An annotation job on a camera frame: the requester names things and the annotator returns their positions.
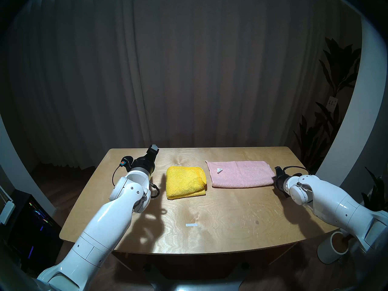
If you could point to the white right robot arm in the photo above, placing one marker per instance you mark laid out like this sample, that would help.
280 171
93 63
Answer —
333 202

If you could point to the black computer tower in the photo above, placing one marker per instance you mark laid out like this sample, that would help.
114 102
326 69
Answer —
33 226

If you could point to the grey pleated curtain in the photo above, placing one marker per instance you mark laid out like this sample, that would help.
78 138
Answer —
182 66

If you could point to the yellow terry towel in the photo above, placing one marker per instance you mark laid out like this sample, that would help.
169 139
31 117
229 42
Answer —
185 182

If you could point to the tall dark leafy plant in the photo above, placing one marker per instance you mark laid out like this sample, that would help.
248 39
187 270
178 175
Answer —
339 69

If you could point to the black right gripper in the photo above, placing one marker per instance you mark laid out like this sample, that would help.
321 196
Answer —
281 181

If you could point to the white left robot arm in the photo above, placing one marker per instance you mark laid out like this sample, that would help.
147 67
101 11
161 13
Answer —
100 223

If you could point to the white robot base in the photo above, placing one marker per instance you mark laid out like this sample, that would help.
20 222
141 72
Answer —
197 285

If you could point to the white plant pot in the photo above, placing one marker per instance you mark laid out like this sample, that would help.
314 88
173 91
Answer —
326 251

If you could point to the white plant tag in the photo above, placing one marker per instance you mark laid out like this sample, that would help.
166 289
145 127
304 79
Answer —
332 102

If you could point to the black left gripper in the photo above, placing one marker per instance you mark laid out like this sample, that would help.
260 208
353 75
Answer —
144 163

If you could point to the white wall device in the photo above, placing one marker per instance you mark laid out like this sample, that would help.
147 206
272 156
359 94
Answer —
7 211

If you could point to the pink terry towel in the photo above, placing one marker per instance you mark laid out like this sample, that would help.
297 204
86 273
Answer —
242 173

